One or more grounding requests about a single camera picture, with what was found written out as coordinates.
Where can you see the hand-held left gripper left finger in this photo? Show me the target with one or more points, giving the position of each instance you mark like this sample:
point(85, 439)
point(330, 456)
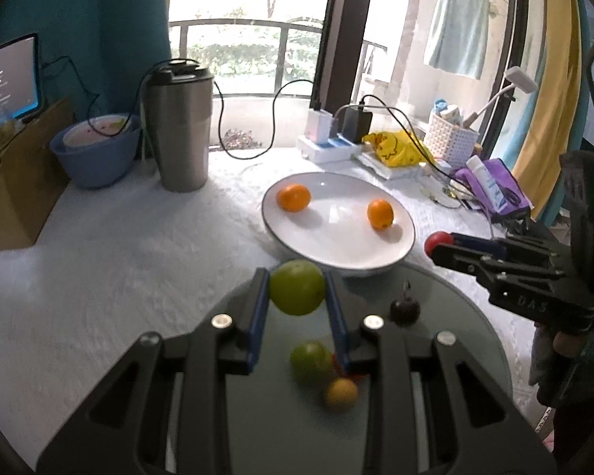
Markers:
point(257, 307)

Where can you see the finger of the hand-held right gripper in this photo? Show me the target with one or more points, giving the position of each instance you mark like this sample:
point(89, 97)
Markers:
point(465, 261)
point(480, 245)

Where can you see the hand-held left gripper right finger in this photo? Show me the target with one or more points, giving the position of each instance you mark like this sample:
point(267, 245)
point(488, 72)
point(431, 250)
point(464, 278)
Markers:
point(335, 316)

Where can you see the red round fruit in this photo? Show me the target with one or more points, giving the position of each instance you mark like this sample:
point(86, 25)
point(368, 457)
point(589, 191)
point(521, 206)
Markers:
point(358, 377)
point(435, 241)

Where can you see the large green apple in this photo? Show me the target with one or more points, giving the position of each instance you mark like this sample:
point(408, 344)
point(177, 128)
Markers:
point(297, 287)

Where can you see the small green apple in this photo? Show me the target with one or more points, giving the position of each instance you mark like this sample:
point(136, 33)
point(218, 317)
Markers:
point(309, 362)

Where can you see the dark purple plum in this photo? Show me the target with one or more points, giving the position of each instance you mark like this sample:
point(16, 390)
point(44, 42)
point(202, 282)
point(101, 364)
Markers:
point(405, 311)

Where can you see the yellow round fruit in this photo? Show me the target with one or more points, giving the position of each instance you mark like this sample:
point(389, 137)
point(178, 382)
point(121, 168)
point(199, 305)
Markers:
point(341, 394)

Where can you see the white plate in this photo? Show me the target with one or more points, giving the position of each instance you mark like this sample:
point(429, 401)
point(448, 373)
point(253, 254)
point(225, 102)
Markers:
point(336, 227)

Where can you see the person's right hand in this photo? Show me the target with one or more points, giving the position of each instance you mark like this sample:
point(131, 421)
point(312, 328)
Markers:
point(567, 345)

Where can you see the round grey-green mat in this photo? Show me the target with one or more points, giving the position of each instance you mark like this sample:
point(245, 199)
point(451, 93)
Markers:
point(440, 307)

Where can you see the white tube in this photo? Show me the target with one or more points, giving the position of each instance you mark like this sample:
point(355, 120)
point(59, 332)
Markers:
point(486, 183)

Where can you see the purple cloth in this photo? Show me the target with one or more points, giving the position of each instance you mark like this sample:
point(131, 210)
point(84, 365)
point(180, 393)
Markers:
point(517, 178)

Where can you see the orange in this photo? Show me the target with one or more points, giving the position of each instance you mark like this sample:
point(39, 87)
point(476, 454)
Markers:
point(380, 213)
point(293, 198)

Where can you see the white woven basket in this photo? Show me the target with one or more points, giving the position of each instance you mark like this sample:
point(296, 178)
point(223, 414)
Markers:
point(450, 142)

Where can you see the white tissue packet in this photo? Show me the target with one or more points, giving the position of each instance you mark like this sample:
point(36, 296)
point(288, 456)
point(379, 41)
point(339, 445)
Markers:
point(391, 170)

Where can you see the white textured tablecloth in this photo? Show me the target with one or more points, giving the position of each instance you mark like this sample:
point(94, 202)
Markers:
point(143, 257)

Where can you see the yellow plastic bag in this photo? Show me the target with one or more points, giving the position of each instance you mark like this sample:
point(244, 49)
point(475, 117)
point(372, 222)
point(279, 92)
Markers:
point(396, 148)

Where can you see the yellow curtain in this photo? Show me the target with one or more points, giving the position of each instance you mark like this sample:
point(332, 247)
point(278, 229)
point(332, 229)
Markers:
point(554, 109)

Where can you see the white power strip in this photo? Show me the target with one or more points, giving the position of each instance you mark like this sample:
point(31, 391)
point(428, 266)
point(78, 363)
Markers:
point(326, 151)

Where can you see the white desk lamp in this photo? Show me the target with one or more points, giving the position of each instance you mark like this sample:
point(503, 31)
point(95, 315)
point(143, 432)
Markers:
point(520, 79)

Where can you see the black charger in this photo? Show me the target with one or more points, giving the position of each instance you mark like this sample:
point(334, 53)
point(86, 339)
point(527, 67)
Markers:
point(356, 126)

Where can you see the stainless steel tumbler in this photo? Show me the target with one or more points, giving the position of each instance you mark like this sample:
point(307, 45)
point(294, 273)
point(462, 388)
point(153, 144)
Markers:
point(178, 133)

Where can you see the white charger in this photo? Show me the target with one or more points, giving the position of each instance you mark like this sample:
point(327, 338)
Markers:
point(319, 124)

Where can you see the light blue towel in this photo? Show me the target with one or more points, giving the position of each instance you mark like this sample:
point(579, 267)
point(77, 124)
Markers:
point(458, 34)

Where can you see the blue plastic bowl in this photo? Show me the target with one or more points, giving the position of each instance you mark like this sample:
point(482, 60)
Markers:
point(96, 163)

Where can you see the pink and white bowl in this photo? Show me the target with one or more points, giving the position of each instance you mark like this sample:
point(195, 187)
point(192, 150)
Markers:
point(99, 131)

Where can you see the cardboard box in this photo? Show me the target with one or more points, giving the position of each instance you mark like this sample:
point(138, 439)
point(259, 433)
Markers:
point(15, 193)

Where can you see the balcony railing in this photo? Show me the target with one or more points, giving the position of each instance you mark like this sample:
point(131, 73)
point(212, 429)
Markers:
point(247, 22)

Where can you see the tablet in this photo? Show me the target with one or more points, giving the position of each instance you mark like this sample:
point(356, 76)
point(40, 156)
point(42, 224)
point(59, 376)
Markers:
point(10, 79)

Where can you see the dark window frame post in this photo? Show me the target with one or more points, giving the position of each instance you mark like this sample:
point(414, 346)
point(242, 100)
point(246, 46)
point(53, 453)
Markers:
point(344, 34)

